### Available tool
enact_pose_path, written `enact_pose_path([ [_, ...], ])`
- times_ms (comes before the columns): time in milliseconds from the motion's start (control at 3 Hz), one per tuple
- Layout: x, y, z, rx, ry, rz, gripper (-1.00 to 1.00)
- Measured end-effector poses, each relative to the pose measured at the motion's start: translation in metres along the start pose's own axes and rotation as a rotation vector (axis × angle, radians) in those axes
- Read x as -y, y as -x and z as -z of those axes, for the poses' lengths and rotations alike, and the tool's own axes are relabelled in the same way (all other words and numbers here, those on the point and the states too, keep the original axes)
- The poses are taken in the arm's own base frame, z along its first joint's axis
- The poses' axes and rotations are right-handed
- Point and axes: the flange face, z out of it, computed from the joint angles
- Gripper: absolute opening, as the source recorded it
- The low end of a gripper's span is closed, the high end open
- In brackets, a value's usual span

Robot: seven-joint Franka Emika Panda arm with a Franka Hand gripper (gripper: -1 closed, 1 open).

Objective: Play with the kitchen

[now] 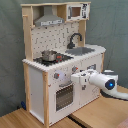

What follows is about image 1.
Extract black toy stovetop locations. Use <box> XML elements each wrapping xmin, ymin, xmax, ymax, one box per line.
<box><xmin>33</xmin><ymin>53</ymin><xmax>74</xmax><ymax>67</ymax></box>

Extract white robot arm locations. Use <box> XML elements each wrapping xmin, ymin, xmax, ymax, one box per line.
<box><xmin>71</xmin><ymin>69</ymin><xmax>128</xmax><ymax>101</ymax></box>

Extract toy oven door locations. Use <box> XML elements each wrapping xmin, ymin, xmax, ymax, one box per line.
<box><xmin>56</xmin><ymin>84</ymin><xmax>74</xmax><ymax>111</ymax></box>

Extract grey range hood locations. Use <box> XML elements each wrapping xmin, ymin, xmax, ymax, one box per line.
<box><xmin>35</xmin><ymin>5</ymin><xmax>64</xmax><ymax>27</ymax></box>

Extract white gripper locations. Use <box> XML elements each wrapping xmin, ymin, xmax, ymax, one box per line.
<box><xmin>71</xmin><ymin>69</ymin><xmax>97</xmax><ymax>85</ymax></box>

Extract right red stove knob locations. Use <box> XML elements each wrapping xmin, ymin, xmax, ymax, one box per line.
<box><xmin>72</xmin><ymin>66</ymin><xmax>78</xmax><ymax>73</ymax></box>

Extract wooden toy kitchen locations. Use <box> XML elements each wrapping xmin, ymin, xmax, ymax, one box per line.
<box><xmin>22</xmin><ymin>2</ymin><xmax>105</xmax><ymax>127</ymax></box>

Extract white toy microwave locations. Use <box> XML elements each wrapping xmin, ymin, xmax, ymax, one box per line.
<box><xmin>67</xmin><ymin>3</ymin><xmax>89</xmax><ymax>21</ymax></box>

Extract black toy faucet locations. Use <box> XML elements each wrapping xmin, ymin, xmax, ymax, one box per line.
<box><xmin>67</xmin><ymin>33</ymin><xmax>82</xmax><ymax>49</ymax></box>

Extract silver toy pot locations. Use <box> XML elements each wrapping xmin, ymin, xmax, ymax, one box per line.
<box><xmin>42</xmin><ymin>50</ymin><xmax>57</xmax><ymax>61</ymax></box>

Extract left red stove knob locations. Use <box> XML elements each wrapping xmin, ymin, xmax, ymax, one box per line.
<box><xmin>54</xmin><ymin>73</ymin><xmax>60</xmax><ymax>79</ymax></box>

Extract grey toy sink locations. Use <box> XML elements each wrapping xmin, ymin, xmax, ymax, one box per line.
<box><xmin>66</xmin><ymin>47</ymin><xmax>94</xmax><ymax>56</ymax></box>

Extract red stove knob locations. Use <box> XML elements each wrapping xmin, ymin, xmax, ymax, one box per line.
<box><xmin>72</xmin><ymin>66</ymin><xmax>78</xmax><ymax>73</ymax></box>
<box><xmin>54</xmin><ymin>73</ymin><xmax>60</xmax><ymax>79</ymax></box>

